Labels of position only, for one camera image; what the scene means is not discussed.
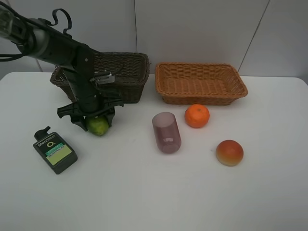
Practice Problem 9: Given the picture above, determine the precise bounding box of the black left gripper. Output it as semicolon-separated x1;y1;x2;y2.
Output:
57;96;124;132

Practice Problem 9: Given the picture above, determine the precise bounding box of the green lime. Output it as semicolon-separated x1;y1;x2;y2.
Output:
86;116;109;136

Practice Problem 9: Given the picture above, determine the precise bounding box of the black green Mentholatum bottle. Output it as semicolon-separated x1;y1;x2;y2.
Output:
33;126;78;175

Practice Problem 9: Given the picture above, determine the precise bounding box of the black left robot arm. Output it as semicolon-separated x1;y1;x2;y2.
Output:
0;2;124;131

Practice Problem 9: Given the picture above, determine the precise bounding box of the dark brown wicker basket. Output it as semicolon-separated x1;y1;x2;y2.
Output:
50;52;152;104

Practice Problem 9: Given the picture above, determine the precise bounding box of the purple plastic cup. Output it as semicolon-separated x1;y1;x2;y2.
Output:
152;112;181;154

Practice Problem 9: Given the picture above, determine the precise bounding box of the orange wicker basket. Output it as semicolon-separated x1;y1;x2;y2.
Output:
155;62;248;106

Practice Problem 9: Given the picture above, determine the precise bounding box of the orange mandarin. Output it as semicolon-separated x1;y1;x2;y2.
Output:
184;104;210;128

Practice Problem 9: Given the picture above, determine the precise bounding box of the red yellow bun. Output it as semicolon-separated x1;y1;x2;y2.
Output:
216;140;244;167

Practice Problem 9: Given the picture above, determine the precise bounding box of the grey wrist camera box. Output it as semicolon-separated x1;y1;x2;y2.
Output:
94;72;116;85

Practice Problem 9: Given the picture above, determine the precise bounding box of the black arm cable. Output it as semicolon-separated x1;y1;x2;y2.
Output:
0;4;126;97

